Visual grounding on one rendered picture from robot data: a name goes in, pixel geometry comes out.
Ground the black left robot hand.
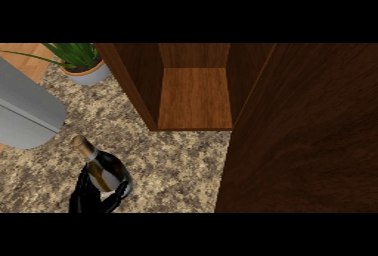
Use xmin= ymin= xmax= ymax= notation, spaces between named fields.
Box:
xmin=68 ymin=163 xmax=131 ymax=214

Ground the dark wine bottle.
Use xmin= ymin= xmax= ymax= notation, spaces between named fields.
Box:
xmin=71 ymin=134 xmax=134 ymax=202

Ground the brown wooden cabinet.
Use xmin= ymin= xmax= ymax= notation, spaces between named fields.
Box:
xmin=93 ymin=43 xmax=277 ymax=132

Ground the brown wooden cabinet door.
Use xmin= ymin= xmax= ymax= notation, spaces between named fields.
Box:
xmin=214 ymin=43 xmax=378 ymax=214

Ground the grey rounded appliance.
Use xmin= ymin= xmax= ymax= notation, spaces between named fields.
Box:
xmin=0 ymin=57 xmax=69 ymax=150

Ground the green potted plant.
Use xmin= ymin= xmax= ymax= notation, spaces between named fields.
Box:
xmin=0 ymin=43 xmax=112 ymax=86

